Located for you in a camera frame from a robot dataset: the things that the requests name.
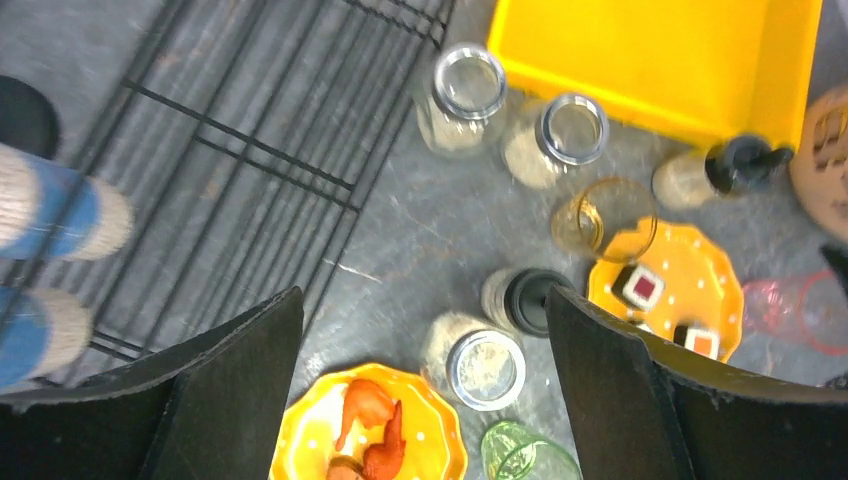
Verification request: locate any green glass cup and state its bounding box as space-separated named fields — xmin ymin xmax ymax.
xmin=480 ymin=420 xmax=582 ymax=480

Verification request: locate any amber glass cup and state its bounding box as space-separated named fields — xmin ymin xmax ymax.
xmin=550 ymin=176 xmax=659 ymax=264

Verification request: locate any brown chicken piece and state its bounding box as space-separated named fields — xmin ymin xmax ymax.
xmin=325 ymin=456 xmax=365 ymax=480

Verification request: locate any orange centre sushi piece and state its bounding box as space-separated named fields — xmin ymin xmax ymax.
xmin=673 ymin=324 xmax=720 ymax=360

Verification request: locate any black cap shaker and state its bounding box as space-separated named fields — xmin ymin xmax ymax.
xmin=652 ymin=134 xmax=795 ymax=211
xmin=480 ymin=267 xmax=574 ymax=338

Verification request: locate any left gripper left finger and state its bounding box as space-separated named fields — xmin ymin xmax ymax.
xmin=1 ymin=287 xmax=304 ymax=479

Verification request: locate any pink glass cup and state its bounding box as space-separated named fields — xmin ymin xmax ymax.
xmin=743 ymin=270 xmax=847 ymax=356

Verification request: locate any black wire rack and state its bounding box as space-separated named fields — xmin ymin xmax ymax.
xmin=1 ymin=1 xmax=454 ymax=389

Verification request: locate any yellow plate with chicken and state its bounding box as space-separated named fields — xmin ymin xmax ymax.
xmin=268 ymin=363 xmax=468 ymax=479

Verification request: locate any open glass jar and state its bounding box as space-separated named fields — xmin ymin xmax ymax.
xmin=501 ymin=92 xmax=610 ymax=190
xmin=412 ymin=43 xmax=508 ymax=159
xmin=420 ymin=311 xmax=527 ymax=412

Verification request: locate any blue band spice jar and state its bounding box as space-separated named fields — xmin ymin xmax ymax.
xmin=1 ymin=289 xmax=93 ymax=388
xmin=1 ymin=144 xmax=134 ymax=261

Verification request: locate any open glass jar middle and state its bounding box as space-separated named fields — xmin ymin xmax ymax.
xmin=501 ymin=92 xmax=610 ymax=190

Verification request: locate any yellow plate with sushi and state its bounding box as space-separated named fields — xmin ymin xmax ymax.
xmin=587 ymin=220 xmax=745 ymax=363

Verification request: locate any open glass jar back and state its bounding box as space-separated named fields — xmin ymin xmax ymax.
xmin=412 ymin=43 xmax=508 ymax=159

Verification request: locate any round bin with plastic liner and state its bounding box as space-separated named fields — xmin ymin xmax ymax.
xmin=788 ymin=84 xmax=847 ymax=242

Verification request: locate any red chicken wing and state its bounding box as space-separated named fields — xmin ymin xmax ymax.
xmin=363 ymin=401 xmax=406 ymax=480

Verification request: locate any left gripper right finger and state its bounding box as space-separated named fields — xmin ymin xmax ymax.
xmin=546 ymin=287 xmax=847 ymax=479

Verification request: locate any red centre sushi piece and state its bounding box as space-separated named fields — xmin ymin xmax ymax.
xmin=611 ymin=263 xmax=666 ymax=312

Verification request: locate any yellow plastic bin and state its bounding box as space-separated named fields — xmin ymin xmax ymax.
xmin=487 ymin=0 xmax=822 ymax=146

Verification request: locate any orange chicken wing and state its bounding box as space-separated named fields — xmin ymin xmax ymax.
xmin=335 ymin=378 xmax=395 ymax=452

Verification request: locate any open glass jar front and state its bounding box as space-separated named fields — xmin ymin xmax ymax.
xmin=420 ymin=311 xmax=527 ymax=412

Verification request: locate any green centre sushi piece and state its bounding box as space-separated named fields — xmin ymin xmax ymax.
xmin=629 ymin=320 xmax=654 ymax=333

